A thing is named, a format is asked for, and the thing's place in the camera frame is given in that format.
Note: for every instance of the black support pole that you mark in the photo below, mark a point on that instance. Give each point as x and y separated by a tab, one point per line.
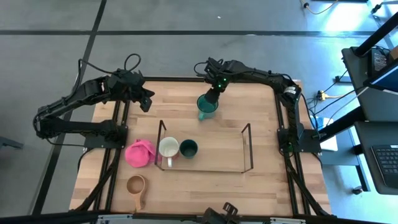
342	124
376	35

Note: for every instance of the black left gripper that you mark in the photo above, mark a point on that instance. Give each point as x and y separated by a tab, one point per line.
130	85

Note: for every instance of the dark monitor screen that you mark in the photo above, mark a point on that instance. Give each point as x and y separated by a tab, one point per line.
387	79

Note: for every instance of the black caster wheel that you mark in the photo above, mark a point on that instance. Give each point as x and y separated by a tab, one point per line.
357	190

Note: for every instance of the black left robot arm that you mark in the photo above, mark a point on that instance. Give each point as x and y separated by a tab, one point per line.
77	93

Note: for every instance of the grey side desk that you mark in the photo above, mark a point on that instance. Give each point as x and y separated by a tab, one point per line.
373	105

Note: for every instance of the pink cloth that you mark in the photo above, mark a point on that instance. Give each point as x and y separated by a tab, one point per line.
138	154

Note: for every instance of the black keyboard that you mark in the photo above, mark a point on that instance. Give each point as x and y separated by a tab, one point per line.
387	165

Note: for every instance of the black crossbar with silver brackets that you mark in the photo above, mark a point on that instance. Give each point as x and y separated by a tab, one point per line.
46	217

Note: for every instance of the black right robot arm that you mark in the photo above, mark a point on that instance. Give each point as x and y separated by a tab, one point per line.
280	82

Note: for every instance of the grey chair leg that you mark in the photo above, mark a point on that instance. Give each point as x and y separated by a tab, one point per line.
9	143

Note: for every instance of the teal ceramic mug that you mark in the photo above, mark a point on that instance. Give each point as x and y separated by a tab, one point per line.
206	109

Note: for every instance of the black aluminium table frame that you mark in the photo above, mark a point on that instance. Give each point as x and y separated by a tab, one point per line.
174	79

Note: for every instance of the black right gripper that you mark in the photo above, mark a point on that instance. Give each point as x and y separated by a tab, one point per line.
224	77

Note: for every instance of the yellow power strip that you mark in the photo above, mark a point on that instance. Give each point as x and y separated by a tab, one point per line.
323	95

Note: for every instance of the black clamp-like device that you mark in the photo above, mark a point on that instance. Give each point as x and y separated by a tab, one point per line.
217	216

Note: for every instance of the black computer desk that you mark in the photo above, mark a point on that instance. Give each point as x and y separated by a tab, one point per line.
363	137

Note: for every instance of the black adapter box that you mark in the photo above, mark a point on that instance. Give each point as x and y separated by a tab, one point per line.
378	62

